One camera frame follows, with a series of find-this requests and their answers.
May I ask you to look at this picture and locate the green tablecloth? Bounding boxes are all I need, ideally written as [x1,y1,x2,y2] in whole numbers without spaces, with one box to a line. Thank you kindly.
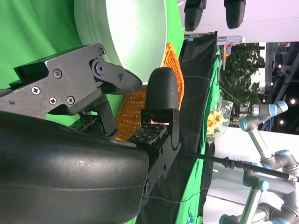
[0,0,185,140]

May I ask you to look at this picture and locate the green leafy plant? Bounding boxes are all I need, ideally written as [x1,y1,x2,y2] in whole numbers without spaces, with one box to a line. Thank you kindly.
[219,42,267,105]

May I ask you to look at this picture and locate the clear bag of bread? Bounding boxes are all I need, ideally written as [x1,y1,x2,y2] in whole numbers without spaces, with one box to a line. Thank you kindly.
[206,99,234,143]

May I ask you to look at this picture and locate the black backdrop cloth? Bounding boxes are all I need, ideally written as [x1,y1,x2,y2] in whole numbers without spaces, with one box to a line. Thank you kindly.
[136,31,218,224]

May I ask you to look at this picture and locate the orange wicker basket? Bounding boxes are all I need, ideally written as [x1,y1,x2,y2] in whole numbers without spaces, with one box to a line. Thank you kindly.
[114,42,185,142]

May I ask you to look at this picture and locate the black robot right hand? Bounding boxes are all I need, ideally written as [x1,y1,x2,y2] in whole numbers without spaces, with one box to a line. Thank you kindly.
[0,42,182,224]

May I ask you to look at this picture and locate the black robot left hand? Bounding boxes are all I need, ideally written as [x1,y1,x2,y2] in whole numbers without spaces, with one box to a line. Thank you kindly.
[184,0,247,32]

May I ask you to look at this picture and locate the black stand pole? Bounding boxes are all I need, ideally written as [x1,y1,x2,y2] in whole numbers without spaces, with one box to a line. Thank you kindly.
[181,150,299,183]

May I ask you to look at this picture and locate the pale grey-green bowl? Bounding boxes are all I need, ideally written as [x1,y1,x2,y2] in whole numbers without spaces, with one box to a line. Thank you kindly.
[74,0,169,85]

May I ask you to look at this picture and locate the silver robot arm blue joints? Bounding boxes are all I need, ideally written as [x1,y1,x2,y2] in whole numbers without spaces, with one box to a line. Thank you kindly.
[219,100,299,224]

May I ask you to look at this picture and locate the green cloth with small print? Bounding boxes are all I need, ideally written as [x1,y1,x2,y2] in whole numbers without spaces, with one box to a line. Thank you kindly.
[174,48,225,224]

